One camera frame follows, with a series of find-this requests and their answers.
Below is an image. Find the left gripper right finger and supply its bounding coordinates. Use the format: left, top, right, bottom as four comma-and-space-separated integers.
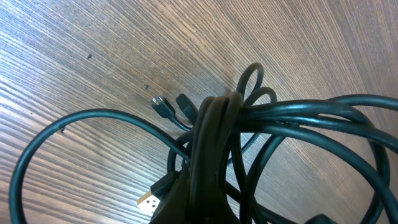
211, 187, 239, 224

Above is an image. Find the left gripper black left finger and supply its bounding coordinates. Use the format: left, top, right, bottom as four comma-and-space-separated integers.
150, 163, 190, 224

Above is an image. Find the black cable bundle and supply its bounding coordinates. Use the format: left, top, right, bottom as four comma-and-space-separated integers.
8, 62, 398, 224

